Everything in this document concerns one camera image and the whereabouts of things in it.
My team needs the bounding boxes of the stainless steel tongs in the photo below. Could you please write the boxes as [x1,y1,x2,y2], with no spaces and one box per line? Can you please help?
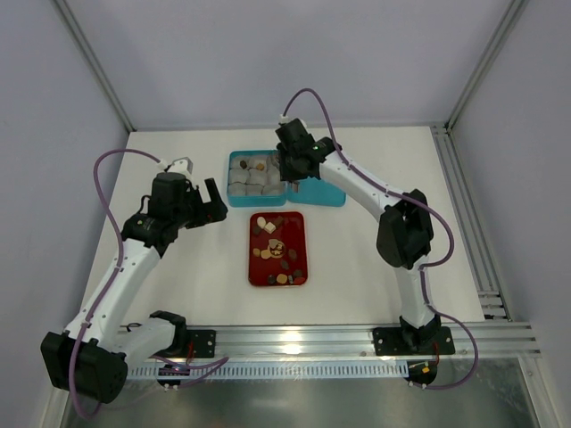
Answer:
[266,153,301,193]

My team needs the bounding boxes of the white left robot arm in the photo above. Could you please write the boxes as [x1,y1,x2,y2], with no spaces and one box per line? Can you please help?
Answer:
[40,172,228,404]

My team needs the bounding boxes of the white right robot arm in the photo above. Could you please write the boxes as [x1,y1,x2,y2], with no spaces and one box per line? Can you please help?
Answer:
[276,117,442,353]

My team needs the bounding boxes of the teal tin lid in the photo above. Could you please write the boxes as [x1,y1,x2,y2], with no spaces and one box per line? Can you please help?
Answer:
[286,177,346,208]

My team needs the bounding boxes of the teal tin box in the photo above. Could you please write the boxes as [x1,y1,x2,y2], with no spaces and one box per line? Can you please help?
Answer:
[227,150,287,208]

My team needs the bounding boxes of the red lacquer tray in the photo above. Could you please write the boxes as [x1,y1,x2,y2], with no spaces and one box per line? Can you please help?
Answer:
[247,211,309,287]

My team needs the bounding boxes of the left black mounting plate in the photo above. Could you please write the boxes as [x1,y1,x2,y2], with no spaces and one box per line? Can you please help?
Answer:
[185,329,217,359]

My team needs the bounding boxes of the black mounting plate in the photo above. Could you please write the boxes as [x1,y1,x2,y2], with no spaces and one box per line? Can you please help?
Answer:
[372,326,456,357]
[185,329,217,359]

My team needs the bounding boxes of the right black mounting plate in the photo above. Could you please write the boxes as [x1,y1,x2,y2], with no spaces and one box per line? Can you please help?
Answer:
[372,326,456,357]

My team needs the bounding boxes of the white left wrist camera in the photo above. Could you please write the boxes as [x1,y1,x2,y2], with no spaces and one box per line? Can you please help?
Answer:
[157,157,193,178]

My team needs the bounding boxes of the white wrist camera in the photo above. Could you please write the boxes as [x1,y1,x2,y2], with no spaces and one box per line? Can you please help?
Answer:
[157,157,193,178]
[278,114,307,128]

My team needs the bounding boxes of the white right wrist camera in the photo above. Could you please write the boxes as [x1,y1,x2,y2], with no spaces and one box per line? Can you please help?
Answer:
[278,114,307,128]

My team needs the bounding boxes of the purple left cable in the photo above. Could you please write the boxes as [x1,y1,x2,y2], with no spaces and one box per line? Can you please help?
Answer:
[69,149,230,418]

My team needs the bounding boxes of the aluminium frame post left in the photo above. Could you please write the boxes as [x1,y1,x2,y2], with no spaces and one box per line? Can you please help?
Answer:
[51,0,136,133]

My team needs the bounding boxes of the aluminium frame post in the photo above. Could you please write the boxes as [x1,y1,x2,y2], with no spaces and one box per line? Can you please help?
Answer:
[51,0,136,133]
[444,0,529,132]

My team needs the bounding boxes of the white slotted cable duct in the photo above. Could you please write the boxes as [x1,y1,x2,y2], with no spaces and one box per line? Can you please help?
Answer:
[128,359,409,382]

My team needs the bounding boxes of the aluminium frame post right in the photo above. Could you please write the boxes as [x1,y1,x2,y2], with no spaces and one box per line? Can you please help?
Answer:
[444,0,529,132]

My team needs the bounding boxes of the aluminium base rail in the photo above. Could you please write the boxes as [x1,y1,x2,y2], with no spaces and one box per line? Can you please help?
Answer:
[212,321,541,358]

